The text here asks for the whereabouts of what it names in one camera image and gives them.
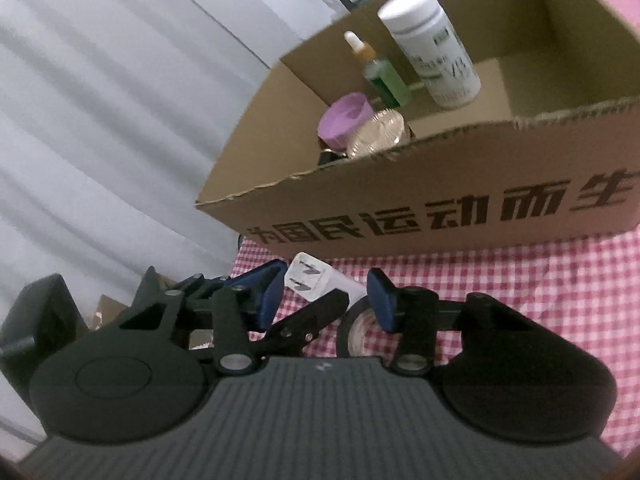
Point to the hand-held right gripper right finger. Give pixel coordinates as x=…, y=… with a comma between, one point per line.
x=382, y=302

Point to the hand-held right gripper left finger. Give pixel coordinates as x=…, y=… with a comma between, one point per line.
x=267, y=305

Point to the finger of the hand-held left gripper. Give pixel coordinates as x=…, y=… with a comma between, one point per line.
x=250, y=274
x=310, y=317

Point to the white power adapter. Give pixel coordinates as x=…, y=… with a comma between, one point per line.
x=315, y=277

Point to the black tape roll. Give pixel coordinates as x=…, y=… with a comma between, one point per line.
x=350, y=327

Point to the brown cardboard box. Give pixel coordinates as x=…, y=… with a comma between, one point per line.
x=450, y=200

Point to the green dropper bottle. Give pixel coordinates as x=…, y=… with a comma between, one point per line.
x=382, y=77

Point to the white plastic bottle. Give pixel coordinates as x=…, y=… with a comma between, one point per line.
x=430, y=40

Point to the brown cardboard piece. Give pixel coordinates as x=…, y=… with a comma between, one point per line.
x=103, y=310

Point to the pink checked blanket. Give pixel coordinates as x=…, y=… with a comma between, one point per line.
x=550, y=285

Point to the purple lidded jar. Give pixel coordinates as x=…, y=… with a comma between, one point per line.
x=345, y=117

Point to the white curtain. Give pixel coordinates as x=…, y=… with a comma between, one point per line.
x=110, y=110

